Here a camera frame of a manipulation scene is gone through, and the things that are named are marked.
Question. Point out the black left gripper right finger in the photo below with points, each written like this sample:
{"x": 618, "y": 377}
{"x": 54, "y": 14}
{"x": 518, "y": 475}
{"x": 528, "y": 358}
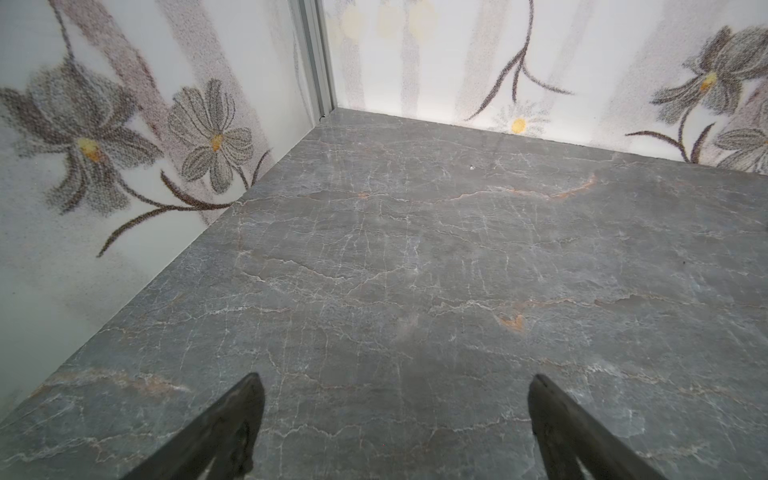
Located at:
{"x": 572, "y": 442}

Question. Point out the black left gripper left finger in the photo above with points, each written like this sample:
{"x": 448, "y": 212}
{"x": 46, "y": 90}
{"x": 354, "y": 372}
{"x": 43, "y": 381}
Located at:
{"x": 217, "y": 444}

